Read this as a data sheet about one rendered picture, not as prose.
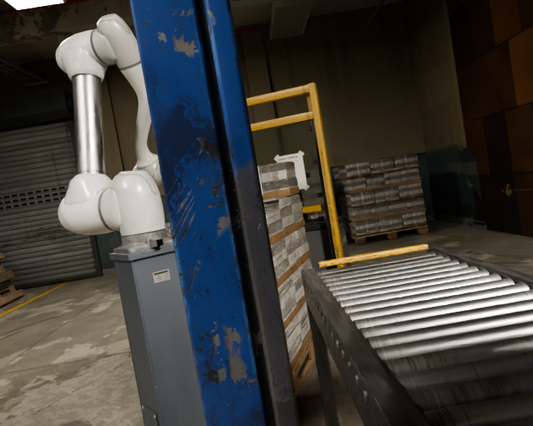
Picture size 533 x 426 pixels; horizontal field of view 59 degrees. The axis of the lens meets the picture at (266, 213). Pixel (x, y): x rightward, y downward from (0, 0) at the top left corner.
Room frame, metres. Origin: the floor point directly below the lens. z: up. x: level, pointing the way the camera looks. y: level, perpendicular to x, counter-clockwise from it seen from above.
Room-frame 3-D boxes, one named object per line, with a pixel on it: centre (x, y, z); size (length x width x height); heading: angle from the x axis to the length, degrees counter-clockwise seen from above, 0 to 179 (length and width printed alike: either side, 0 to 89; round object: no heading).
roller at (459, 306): (1.08, -0.38, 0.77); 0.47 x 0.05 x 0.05; 91
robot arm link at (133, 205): (1.64, 0.44, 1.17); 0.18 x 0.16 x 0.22; 70
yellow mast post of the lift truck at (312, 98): (3.55, -0.48, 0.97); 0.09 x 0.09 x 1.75; 73
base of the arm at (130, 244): (1.62, 0.42, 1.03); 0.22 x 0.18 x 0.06; 35
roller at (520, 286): (1.14, -0.38, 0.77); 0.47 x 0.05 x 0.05; 91
